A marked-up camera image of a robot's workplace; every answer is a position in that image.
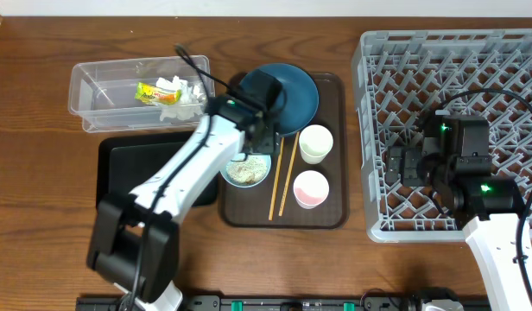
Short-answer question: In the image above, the right wooden chopstick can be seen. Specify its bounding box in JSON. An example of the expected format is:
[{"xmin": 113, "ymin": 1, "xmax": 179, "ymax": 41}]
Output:
[{"xmin": 278, "ymin": 131, "xmax": 301, "ymax": 217}]

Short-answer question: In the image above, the clear plastic waste bin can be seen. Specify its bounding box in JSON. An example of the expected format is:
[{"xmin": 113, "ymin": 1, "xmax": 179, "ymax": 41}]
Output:
[{"xmin": 68, "ymin": 56, "xmax": 215, "ymax": 132}]

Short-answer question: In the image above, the black plastic tray bin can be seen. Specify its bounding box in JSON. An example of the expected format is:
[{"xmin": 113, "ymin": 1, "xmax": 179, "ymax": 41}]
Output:
[{"xmin": 95, "ymin": 129, "xmax": 219, "ymax": 211}]

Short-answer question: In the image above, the white tissue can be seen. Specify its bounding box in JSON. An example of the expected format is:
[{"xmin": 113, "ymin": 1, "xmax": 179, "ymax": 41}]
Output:
[{"xmin": 155, "ymin": 76, "xmax": 206, "ymax": 121}]

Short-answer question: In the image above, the wooden chopstick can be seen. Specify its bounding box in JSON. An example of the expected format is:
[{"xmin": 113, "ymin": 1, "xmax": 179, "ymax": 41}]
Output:
[
  {"xmin": 268, "ymin": 137, "xmax": 284, "ymax": 221},
  {"xmin": 278, "ymin": 131, "xmax": 301, "ymax": 217}
]

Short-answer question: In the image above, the yellow green snack wrapper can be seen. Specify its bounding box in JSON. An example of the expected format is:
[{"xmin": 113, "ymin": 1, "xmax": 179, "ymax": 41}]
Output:
[{"xmin": 135, "ymin": 82, "xmax": 181, "ymax": 105}]

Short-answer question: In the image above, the pile of rice leftovers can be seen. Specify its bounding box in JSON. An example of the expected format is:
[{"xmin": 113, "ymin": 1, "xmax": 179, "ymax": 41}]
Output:
[{"xmin": 226, "ymin": 155, "xmax": 269, "ymax": 187}]

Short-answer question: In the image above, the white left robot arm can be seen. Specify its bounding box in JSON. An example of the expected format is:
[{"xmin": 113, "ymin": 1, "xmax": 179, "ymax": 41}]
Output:
[{"xmin": 86, "ymin": 69, "xmax": 288, "ymax": 310}]

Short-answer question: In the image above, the left wooden chopstick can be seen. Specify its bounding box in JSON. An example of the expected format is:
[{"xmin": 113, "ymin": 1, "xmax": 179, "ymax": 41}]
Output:
[{"xmin": 268, "ymin": 137, "xmax": 284, "ymax": 221}]

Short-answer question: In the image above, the light blue bowl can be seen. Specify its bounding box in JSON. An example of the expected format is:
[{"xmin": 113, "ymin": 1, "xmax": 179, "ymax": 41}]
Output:
[{"xmin": 220, "ymin": 153, "xmax": 271, "ymax": 188}]

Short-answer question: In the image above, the brown serving tray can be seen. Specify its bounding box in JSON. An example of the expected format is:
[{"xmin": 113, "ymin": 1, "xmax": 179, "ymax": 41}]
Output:
[{"xmin": 218, "ymin": 73, "xmax": 349, "ymax": 229}]

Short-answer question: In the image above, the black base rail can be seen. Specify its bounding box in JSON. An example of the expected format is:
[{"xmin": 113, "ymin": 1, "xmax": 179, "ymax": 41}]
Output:
[{"xmin": 75, "ymin": 288, "xmax": 491, "ymax": 311}]

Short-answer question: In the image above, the dark blue plate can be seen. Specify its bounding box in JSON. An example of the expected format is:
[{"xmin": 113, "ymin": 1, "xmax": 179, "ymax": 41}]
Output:
[{"xmin": 239, "ymin": 63, "xmax": 320, "ymax": 136}]

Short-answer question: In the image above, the white cup green inside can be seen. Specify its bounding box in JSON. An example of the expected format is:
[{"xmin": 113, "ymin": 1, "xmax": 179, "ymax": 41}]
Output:
[{"xmin": 299, "ymin": 124, "xmax": 334, "ymax": 164}]

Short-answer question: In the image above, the white cup pink inside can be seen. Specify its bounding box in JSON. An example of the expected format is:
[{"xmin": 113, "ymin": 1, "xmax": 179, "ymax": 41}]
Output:
[{"xmin": 293, "ymin": 170, "xmax": 330, "ymax": 209}]

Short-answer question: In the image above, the grey dishwasher rack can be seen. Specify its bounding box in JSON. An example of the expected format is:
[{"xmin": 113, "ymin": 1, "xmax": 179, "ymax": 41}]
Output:
[{"xmin": 351, "ymin": 29, "xmax": 532, "ymax": 243}]

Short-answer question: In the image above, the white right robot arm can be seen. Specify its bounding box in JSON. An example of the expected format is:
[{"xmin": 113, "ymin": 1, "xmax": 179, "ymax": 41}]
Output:
[{"xmin": 386, "ymin": 111, "xmax": 532, "ymax": 310}]

